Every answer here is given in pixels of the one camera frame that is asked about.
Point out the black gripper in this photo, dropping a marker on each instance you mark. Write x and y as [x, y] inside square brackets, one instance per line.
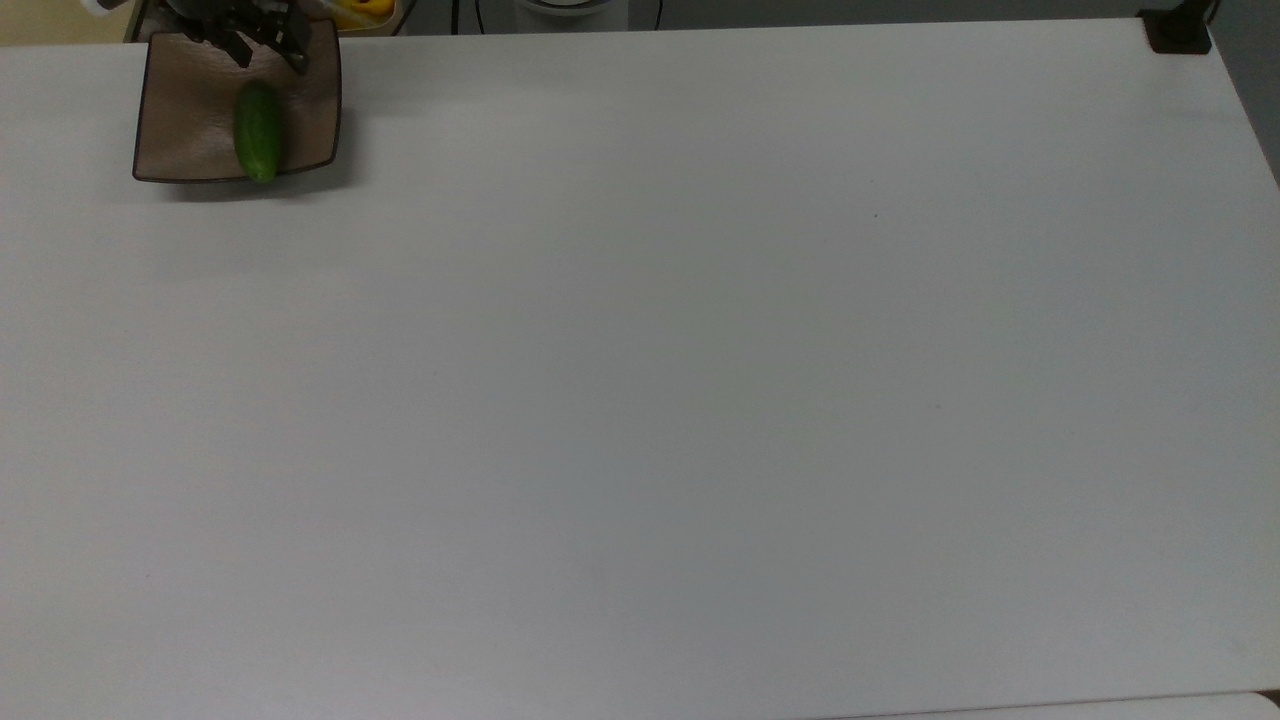
[235, 12]

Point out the yellow object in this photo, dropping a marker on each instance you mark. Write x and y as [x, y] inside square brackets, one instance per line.
[362, 10]

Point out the green cucumber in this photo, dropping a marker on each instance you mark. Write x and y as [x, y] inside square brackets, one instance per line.
[258, 132]

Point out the square brown ceramic plate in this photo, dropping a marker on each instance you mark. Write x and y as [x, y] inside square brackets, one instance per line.
[190, 120]

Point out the black camera stand base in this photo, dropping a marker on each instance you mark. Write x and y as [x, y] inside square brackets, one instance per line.
[1178, 30]

